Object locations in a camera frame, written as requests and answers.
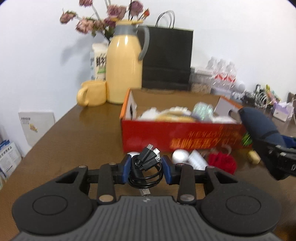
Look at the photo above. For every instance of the white milk carton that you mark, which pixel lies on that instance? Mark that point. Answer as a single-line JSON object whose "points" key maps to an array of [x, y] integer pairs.
{"points": [[98, 61]]}

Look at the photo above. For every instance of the clear seed container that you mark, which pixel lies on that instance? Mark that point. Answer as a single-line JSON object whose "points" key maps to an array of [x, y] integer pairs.
{"points": [[200, 80]]}

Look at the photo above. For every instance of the right water bottle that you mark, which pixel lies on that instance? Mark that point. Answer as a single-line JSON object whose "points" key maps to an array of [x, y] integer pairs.
{"points": [[230, 76]]}

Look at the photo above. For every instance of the red cardboard box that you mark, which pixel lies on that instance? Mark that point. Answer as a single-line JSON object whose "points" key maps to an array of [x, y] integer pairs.
{"points": [[167, 135]]}

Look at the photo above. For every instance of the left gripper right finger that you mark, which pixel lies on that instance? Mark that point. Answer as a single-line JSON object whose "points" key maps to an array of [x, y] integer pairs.
{"points": [[229, 205]]}

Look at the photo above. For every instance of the water bottle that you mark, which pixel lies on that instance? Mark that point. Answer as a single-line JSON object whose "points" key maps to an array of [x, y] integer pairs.
{"points": [[230, 76], [212, 65], [220, 73]]}

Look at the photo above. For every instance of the yellow thermos jug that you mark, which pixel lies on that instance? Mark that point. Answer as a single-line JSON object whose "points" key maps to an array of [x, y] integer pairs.
{"points": [[124, 59]]}

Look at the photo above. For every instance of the white robot figurine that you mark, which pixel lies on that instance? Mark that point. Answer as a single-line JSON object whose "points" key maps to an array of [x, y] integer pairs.
{"points": [[238, 89]]}

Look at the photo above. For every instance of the colourful snack packets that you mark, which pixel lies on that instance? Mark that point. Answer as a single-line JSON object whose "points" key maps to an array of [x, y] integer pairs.
{"points": [[271, 96]]}

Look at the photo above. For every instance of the yellow ceramic mug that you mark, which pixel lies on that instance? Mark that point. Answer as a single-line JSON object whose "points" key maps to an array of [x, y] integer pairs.
{"points": [[92, 93]]}

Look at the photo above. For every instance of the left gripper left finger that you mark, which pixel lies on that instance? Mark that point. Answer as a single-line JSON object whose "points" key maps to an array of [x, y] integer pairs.
{"points": [[68, 201]]}

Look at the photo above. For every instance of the left water bottle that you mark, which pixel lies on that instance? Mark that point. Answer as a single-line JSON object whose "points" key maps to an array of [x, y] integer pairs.
{"points": [[212, 65]]}

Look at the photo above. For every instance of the purple tissue box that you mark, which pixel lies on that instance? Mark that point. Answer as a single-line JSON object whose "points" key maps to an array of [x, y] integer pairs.
{"points": [[283, 111]]}

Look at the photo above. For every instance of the white plush toy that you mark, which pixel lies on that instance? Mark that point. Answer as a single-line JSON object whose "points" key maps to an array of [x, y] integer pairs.
{"points": [[174, 114]]}

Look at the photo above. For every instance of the white booklets stack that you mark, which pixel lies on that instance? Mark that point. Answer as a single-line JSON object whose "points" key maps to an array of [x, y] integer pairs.
{"points": [[10, 156]]}

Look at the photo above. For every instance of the red knitted item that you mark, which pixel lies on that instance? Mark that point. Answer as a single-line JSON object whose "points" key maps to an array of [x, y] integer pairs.
{"points": [[223, 161]]}

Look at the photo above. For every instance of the navy blue pouch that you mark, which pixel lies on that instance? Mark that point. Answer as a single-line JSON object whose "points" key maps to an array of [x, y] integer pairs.
{"points": [[260, 127]]}

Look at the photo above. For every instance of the green glittery item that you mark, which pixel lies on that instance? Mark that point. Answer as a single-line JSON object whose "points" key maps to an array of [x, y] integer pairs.
{"points": [[202, 111]]}

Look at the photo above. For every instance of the white round cap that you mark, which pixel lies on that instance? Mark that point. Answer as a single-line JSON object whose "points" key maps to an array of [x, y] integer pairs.
{"points": [[180, 156], [130, 155]]}

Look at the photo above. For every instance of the black paper bag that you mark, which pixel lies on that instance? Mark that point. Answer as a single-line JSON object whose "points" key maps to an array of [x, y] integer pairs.
{"points": [[167, 63]]}

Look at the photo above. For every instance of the dried pink rose bouquet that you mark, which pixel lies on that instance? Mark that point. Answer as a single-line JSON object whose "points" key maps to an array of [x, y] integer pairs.
{"points": [[134, 12]]}

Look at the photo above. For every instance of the middle water bottle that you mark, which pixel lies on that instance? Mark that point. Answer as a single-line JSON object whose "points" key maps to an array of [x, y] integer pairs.
{"points": [[220, 73]]}

